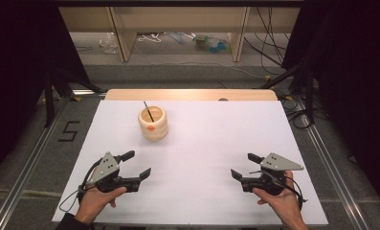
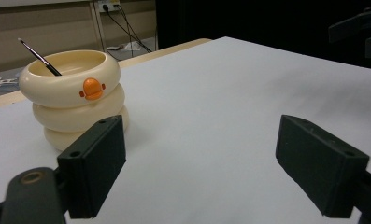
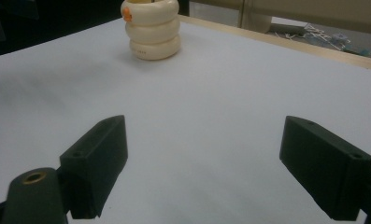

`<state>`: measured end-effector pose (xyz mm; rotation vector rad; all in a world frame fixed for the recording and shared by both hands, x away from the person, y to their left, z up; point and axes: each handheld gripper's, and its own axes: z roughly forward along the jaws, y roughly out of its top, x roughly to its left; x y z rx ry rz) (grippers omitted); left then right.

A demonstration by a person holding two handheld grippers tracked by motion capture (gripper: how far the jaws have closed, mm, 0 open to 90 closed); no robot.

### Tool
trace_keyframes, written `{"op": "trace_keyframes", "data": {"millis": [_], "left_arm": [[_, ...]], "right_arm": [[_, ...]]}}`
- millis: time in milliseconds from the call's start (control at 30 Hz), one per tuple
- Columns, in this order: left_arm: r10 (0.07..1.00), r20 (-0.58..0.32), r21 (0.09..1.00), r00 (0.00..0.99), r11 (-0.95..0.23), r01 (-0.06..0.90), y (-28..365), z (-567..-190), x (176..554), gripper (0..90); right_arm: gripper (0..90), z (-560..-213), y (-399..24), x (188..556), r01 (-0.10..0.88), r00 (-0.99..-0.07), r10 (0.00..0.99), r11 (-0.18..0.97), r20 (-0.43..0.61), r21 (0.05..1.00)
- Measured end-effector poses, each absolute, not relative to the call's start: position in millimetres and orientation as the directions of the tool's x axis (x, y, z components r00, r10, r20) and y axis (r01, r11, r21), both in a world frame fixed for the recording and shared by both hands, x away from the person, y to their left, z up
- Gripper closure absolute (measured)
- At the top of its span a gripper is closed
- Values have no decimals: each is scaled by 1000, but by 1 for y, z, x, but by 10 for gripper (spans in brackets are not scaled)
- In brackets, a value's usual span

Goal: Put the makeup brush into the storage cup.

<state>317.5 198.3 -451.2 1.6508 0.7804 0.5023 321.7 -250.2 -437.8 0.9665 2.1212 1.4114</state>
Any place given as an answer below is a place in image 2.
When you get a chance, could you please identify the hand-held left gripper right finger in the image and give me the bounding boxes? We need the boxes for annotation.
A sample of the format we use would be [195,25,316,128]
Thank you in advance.
[275,114,370,218]

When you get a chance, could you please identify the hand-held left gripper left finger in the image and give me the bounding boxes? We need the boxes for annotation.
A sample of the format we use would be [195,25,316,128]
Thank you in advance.
[56,114,127,219]

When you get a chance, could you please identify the cream ringed duck pen holder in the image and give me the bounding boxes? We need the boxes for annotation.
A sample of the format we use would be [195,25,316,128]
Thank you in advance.
[19,49,130,152]

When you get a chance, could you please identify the thin black brush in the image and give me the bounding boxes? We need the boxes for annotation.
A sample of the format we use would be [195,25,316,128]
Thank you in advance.
[17,37,63,77]

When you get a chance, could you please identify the dark curtain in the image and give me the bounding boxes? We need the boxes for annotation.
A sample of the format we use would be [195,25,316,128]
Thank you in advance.
[154,0,371,71]

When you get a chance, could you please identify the white board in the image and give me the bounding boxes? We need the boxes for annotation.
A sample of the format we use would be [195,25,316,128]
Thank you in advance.
[0,36,371,224]

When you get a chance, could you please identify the black hanging cables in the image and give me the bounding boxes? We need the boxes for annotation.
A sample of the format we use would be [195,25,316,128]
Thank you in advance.
[103,4,153,54]

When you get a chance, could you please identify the white wall socket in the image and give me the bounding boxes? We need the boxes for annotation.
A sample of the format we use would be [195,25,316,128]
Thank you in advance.
[97,0,121,13]

